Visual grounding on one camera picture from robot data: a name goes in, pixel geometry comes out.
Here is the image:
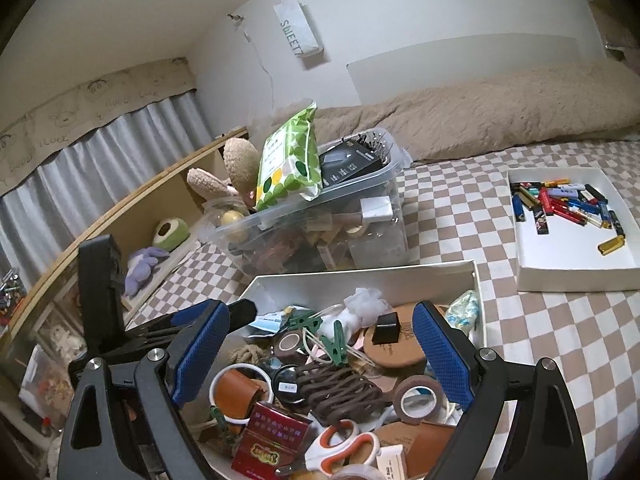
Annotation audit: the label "green clothespin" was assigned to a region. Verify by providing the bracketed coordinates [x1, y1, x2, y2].
[285, 312, 323, 334]
[320, 321, 347, 366]

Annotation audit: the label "purple plush toy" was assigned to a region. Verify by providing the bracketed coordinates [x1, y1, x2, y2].
[124, 246, 169, 298]

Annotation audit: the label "brown leather sleeve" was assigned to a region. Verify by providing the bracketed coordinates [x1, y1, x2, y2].
[373, 422, 456, 479]

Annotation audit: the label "brown tape roll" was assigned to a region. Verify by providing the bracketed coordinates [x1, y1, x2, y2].
[393, 375, 447, 426]

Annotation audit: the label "green avocado plush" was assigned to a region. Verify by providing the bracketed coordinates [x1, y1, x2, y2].
[152, 218, 190, 252]

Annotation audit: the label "wooden shelf headboard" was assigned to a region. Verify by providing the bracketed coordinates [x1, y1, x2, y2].
[0, 127, 251, 351]

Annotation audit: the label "floral fabric pouch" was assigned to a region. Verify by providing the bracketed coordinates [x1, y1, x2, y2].
[444, 289, 480, 336]

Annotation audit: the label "small beige cardboard box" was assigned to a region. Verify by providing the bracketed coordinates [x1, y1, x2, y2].
[376, 444, 407, 480]

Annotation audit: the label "cork oval board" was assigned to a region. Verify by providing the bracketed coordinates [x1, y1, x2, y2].
[357, 301, 449, 376]

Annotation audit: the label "brown leather roll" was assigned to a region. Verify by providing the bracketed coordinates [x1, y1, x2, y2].
[213, 368, 268, 419]

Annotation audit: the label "grey curtain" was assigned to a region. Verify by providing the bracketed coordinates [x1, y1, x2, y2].
[1, 91, 215, 287]

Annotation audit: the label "small black box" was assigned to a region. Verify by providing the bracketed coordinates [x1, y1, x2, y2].
[372, 311, 401, 346]

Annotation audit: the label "red tin box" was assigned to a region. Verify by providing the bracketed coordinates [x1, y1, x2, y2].
[231, 401, 311, 480]

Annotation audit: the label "clear packing tape roll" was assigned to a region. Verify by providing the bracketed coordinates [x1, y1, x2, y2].
[330, 464, 385, 480]

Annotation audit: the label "orange white scissors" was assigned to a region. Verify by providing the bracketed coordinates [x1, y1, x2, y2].
[276, 419, 381, 478]

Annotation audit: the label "black round tin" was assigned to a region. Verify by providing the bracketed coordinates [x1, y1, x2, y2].
[272, 364, 305, 406]

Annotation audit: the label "white shallow tray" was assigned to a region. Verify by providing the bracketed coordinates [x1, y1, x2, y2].
[506, 167, 639, 292]

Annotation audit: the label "white shoe box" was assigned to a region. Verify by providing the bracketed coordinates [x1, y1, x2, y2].
[183, 261, 480, 479]

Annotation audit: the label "gold lighter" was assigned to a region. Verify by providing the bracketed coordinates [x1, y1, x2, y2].
[598, 235, 626, 256]

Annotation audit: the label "beige plush toy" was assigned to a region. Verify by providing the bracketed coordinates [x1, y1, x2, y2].
[186, 138, 260, 208]

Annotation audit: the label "green white wipes pack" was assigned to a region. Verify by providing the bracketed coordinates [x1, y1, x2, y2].
[255, 102, 323, 211]

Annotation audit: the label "clear plastic storage bin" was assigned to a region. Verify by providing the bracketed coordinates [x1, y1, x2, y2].
[198, 128, 411, 276]

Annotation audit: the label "black calculator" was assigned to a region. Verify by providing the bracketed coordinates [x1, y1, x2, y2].
[320, 140, 386, 188]

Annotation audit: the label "beige quilted blanket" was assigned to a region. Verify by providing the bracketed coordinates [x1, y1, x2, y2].
[269, 62, 640, 163]

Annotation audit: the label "white hanging tissue holder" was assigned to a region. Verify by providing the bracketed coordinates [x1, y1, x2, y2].
[273, 0, 323, 58]

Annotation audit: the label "dark brown cord bundle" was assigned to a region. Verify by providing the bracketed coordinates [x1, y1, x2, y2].
[294, 360, 392, 428]

